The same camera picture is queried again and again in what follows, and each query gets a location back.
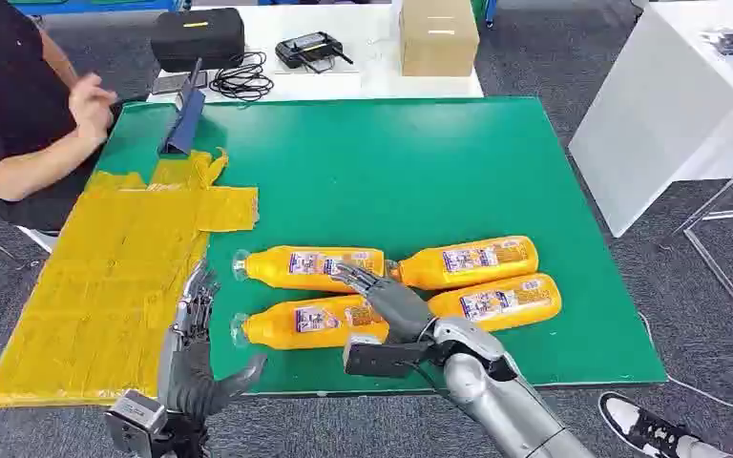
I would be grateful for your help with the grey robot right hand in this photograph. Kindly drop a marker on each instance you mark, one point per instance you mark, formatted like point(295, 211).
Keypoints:
point(398, 310)

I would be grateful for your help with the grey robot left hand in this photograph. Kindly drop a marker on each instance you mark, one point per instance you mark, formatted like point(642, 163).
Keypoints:
point(192, 379)

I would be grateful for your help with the orange drink bottle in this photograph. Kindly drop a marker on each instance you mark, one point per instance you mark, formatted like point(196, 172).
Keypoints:
point(423, 268)
point(272, 328)
point(272, 268)
point(449, 306)

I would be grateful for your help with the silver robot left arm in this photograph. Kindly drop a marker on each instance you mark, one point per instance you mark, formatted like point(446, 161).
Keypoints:
point(183, 437)

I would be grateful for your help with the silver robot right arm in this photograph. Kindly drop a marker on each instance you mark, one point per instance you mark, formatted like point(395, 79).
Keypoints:
point(499, 404)

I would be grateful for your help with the yellow plastic sheet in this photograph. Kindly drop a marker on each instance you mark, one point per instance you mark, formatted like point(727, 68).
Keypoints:
point(101, 284)

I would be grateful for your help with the green table mat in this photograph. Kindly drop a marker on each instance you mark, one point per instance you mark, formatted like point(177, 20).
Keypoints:
point(404, 177)

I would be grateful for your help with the white table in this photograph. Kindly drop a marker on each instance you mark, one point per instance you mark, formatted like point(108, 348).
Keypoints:
point(373, 79)

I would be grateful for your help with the dark blue folding stand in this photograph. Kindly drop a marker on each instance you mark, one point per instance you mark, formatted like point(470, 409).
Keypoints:
point(186, 123)

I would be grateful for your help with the brown cardboard box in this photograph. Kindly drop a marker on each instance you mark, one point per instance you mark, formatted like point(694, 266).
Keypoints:
point(439, 41)

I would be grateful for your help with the black and white shoe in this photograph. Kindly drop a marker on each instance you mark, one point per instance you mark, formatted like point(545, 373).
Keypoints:
point(645, 430)

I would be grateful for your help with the black remote controller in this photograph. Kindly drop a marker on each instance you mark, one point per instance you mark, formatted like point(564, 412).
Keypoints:
point(308, 50)

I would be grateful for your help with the person's hand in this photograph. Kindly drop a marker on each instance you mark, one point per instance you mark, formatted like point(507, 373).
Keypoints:
point(91, 104)

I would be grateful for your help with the grey flat phone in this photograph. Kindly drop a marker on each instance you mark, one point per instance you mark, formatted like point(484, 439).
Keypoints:
point(167, 83)

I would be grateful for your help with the white cabinet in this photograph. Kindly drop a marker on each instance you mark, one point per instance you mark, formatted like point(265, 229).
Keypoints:
point(657, 120)

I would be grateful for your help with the black carrying case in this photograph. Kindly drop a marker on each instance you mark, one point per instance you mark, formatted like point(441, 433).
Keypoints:
point(197, 38)

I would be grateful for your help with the person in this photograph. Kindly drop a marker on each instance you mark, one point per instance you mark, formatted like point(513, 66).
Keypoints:
point(6, 95)

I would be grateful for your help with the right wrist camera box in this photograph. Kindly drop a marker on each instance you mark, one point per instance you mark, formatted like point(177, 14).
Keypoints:
point(379, 359)

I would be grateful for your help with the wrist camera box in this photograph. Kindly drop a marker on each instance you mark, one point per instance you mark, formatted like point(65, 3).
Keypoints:
point(379, 359)
point(134, 417)

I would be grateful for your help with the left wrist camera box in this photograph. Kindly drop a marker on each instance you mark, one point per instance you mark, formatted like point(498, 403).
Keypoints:
point(134, 417)

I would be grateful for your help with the large metal frame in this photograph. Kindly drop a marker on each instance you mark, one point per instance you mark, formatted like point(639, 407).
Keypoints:
point(720, 272)

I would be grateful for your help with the blue shelf frame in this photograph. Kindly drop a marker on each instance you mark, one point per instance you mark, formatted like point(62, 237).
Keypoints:
point(88, 6)

